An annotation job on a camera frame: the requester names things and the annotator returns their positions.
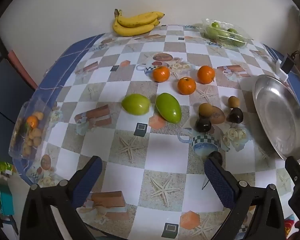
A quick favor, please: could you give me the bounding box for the pile of tan longans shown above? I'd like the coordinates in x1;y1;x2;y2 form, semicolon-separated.
21;112;44;155

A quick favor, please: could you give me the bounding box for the small brown round fruit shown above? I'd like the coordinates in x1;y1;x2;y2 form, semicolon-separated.
227;96;240;109
198;103;213;118

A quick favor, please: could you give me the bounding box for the round green mango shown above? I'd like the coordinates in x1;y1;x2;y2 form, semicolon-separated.
121;94;150;116

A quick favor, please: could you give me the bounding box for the clear plastic open box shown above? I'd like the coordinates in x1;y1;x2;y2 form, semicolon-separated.
9;100;53;159

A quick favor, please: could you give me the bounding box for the dark purple round fruit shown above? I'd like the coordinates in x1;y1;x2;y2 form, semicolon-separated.
226;107;244;124
195;117;212;133

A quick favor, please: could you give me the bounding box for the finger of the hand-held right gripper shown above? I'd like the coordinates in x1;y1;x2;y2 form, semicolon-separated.
284;156;300;193

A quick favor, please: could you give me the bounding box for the small tangerine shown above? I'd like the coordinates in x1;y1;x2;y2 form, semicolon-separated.
26;116;38;128

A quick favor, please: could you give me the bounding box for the red patterned cloth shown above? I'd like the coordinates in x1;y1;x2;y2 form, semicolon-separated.
284;217;297;238

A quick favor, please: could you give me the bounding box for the teal box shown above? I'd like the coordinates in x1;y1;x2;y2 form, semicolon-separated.
0;185;15;216

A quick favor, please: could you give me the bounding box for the black device on white stand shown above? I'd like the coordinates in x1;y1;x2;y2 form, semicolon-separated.
275;54;295;82

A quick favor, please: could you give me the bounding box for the yellow banana bunch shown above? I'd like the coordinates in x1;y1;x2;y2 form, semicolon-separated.
112;9;165;37

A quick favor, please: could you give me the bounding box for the round metal plate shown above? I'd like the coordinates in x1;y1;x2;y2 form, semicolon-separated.
252;74;300;162

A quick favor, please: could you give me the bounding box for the dark blue cabinet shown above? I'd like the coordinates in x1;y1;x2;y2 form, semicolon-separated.
0;25;38;143

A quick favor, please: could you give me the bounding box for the checkered printed tablecloth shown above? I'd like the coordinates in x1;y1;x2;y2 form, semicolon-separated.
11;24;300;239

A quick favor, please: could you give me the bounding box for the elongated green mango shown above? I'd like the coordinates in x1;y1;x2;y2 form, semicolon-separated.
155;93;182;124

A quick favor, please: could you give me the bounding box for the pile of green jujubes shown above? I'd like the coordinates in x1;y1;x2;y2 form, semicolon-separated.
205;22;247;48

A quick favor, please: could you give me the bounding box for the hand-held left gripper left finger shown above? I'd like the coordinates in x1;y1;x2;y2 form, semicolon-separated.
19;156;103;240

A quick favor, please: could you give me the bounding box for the orange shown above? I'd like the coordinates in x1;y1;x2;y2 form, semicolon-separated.
197;65;216;84
152;66;170;82
177;77;197;95

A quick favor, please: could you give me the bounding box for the clear plastic clamshell container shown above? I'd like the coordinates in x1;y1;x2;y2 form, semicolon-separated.
199;18;250;48

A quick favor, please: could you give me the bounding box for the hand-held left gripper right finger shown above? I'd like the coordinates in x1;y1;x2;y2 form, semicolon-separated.
204;151;287;240

